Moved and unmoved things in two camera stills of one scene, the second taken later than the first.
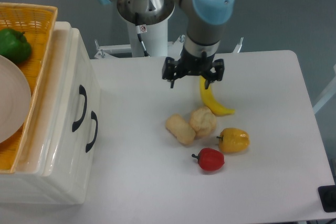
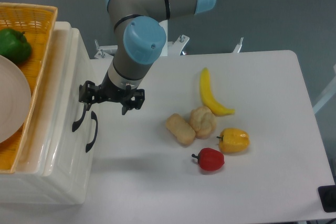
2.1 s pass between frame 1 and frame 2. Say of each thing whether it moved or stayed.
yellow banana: stayed
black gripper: moved
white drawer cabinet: stayed
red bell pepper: stayed
